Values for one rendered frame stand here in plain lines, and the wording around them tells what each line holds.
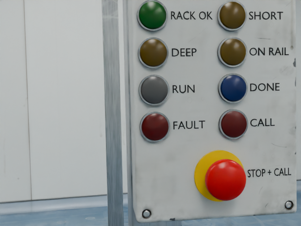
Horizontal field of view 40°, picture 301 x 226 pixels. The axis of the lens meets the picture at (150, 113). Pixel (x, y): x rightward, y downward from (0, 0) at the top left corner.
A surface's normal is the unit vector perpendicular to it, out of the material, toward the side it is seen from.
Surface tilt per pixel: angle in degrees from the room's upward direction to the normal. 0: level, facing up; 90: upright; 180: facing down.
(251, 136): 90
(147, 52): 90
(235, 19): 93
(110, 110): 90
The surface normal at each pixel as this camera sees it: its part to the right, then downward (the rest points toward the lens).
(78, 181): 0.22, 0.04
